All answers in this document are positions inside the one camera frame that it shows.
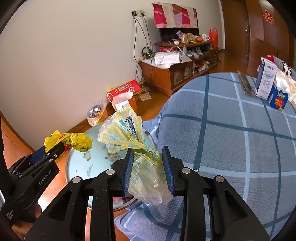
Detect white plastic bag on floor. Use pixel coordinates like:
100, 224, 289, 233
112, 91, 135, 111

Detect white mug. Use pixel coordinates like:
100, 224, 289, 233
202, 34, 210, 41

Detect orange plastic bag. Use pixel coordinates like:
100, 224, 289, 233
209, 28, 219, 48

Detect yellow clear plastic bag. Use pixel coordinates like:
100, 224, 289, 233
97, 107, 173, 206

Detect yellow wrapper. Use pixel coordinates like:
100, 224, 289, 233
44, 130, 92, 158

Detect glass jar on shelf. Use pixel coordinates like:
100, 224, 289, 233
181, 34, 188, 44

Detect wooden wardrobe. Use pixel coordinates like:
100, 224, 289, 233
246, 1, 295, 76

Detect light blue enamel basin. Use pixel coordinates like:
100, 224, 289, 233
65, 123, 156, 211

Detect red double happiness decoration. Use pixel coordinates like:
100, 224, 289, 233
263, 10, 275, 24

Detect blue plaid bed sheet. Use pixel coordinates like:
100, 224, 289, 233
114, 72, 296, 241

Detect white box on cabinet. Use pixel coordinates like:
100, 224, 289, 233
154, 52, 180, 65

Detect wooden door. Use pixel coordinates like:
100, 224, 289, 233
221, 0, 249, 60

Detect black hanging cables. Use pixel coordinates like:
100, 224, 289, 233
132, 14, 155, 84

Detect red cardboard box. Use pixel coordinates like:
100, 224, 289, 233
107, 80, 142, 102

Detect white blue milk carton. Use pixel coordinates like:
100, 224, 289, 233
255, 57, 278, 100

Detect heart pattern quilt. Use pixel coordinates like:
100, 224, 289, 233
264, 55, 295, 107

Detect wall power socket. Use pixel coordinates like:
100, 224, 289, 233
132, 10, 145, 16

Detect blue yellow snack box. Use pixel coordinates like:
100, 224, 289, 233
267, 84, 289, 111

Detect red pink patchwork cloth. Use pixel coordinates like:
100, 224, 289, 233
152, 3, 198, 29

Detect wooden tv cabinet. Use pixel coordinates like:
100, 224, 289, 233
140, 41, 220, 96

